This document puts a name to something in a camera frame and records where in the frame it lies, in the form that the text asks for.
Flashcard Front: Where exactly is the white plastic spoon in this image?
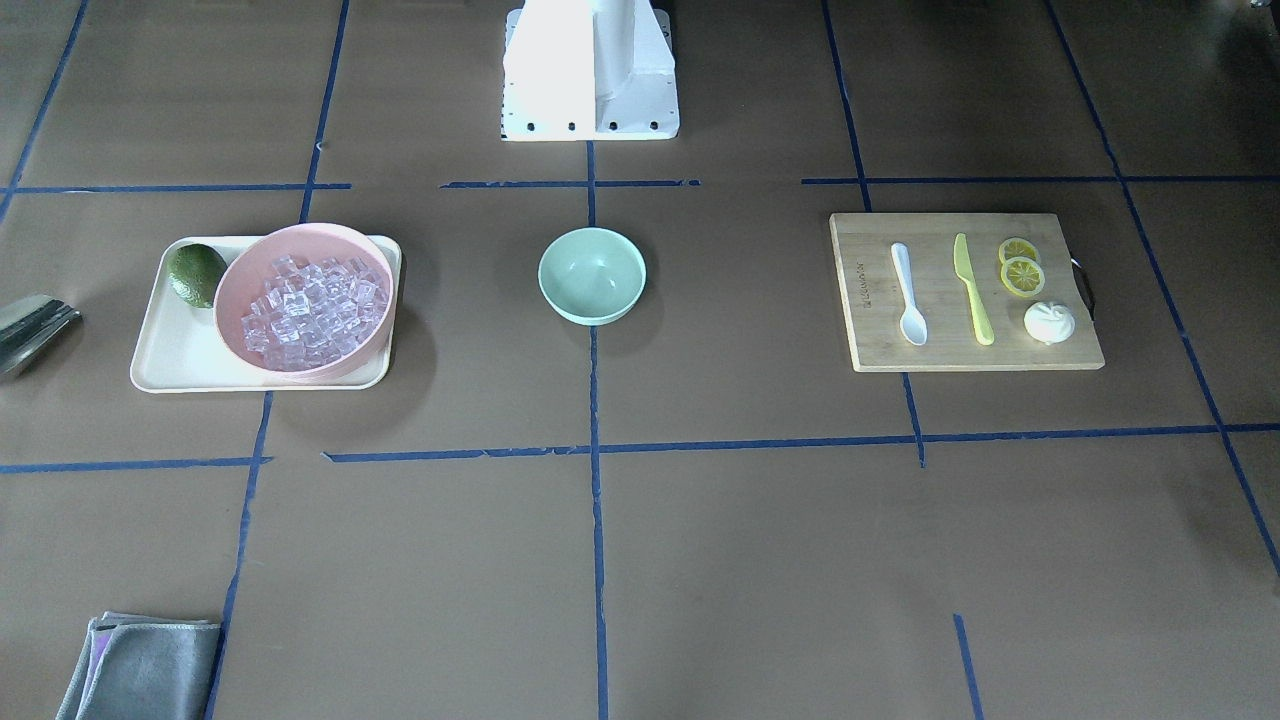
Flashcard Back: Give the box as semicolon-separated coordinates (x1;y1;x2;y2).
890;242;928;347

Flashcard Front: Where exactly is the green ceramic bowl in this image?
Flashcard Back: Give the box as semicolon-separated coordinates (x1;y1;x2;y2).
538;227;648;325

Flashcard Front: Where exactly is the pile of clear ice cubes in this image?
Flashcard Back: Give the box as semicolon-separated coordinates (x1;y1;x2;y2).
239;255;390;373

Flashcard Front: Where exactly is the pink bowl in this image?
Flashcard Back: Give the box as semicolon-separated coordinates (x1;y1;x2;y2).
212;223;403;389

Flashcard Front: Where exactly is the metal ice scoop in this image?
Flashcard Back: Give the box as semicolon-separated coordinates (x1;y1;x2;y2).
1;293;83;383

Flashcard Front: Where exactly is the bamboo cutting board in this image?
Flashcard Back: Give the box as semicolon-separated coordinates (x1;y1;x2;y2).
829;213;1105;372

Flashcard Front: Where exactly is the yellow plastic knife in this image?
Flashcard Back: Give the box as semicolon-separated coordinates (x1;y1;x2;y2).
952;232;995;347

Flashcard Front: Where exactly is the upper lemon slice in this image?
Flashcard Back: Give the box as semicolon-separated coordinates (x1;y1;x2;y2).
998;237;1041;264

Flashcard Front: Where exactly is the lemon slice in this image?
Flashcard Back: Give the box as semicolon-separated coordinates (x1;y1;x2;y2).
1000;256;1046;299
998;237;1041;264

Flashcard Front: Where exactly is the lower lemon slice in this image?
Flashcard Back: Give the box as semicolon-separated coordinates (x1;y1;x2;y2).
1000;256;1046;299

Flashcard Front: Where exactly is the white steamed bun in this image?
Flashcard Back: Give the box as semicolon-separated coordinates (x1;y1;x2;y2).
1023;302;1076;345

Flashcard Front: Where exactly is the green lime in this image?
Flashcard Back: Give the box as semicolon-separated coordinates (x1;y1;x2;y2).
165;243;228;309

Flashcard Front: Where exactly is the cream plastic tray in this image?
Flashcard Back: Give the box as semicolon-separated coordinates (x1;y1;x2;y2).
131;234;396;393

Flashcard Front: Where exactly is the grey folded cloth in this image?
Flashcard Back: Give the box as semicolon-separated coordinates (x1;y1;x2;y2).
55;611;221;719

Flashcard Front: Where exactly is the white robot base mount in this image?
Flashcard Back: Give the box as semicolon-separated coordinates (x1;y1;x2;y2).
500;1;681;142

